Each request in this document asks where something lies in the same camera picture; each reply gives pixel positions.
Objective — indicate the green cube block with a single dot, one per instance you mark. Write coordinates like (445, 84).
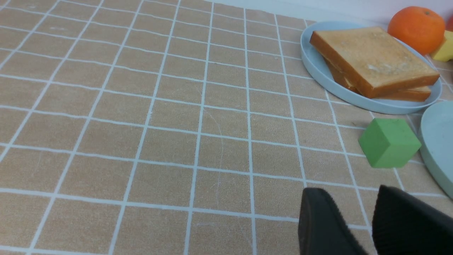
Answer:
(388, 143)

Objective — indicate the red apple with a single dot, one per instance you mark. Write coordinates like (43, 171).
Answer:
(449, 24)

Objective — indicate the teal green plate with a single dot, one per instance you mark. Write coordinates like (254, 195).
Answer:
(436, 135)

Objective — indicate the orange fruit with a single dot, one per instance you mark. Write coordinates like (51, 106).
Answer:
(420, 28)

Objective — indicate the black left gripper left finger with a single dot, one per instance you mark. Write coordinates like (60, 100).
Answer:
(322, 229)

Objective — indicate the light blue plate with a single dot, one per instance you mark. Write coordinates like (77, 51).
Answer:
(318, 69)

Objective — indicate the yellow cube block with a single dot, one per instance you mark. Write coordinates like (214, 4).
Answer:
(444, 52)

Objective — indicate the toast slice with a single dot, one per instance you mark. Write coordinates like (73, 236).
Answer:
(419, 94)
(373, 61)

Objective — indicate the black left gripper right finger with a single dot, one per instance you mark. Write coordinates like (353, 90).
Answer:
(405, 225)

